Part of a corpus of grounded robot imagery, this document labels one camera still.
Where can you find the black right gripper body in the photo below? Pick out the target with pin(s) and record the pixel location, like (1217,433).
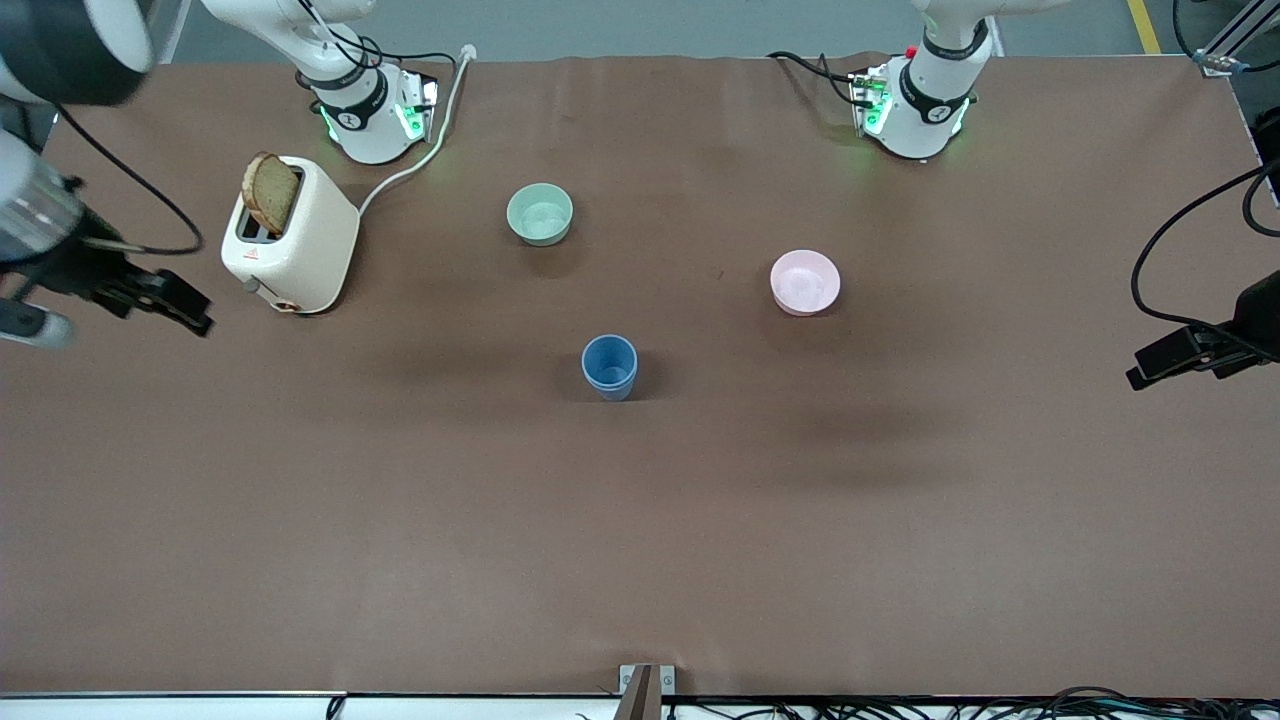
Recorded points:
(72,270)

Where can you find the mint green bowl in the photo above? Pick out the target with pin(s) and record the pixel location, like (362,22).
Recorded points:
(540,215)

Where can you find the green lit base connector board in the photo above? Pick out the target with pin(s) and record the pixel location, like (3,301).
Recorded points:
(870,100)
(415,110)

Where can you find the aluminium frame profile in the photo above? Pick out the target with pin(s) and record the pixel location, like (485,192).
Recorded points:
(1215,62)

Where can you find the cream white toaster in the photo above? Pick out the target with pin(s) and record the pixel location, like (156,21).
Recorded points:
(320,240)

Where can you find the blue plastic cup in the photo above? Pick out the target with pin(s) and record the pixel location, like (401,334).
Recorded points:
(612,393)
(610,355)

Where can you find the pink bowl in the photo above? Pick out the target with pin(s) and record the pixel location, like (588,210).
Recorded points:
(805,283)

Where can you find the brown table cover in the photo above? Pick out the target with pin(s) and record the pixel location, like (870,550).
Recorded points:
(640,520)

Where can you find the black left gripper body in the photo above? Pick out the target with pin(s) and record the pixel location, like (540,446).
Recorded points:
(1258,312)

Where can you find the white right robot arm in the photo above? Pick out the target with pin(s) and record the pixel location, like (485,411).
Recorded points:
(370,130)

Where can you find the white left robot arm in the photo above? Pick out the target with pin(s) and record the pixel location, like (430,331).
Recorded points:
(920,120)

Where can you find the grey metal bracket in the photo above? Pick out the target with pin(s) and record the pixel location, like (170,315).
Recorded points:
(640,690)

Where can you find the brown bread slice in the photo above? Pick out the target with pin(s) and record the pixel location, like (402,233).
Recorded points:
(270,195)

